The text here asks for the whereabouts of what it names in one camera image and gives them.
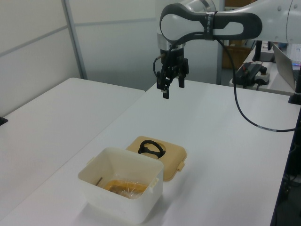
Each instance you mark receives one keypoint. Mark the grey emergency stop button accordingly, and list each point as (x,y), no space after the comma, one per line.
(263,77)

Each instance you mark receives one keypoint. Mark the brown cardboard box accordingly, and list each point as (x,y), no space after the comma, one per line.
(236,55)

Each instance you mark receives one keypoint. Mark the tan tool case lid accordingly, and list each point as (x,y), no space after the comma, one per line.
(174,160)

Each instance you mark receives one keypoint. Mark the yellow tray in plastic wrap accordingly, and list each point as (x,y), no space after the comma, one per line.
(131,187)

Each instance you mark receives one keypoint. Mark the white plastic tool case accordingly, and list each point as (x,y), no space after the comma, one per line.
(131,207)

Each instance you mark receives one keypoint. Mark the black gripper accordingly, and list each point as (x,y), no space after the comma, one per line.
(172,57)

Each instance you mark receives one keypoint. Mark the black mounting post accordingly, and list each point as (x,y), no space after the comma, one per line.
(298,91)

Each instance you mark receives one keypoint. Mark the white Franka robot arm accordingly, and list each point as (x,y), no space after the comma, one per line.
(178,23)

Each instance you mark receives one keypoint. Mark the grey laptop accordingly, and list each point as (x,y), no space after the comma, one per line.
(284,66)

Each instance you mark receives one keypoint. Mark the black power device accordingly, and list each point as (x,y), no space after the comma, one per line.
(247,73)

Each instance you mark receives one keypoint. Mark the black monitor stand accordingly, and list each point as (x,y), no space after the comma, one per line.
(258,51)

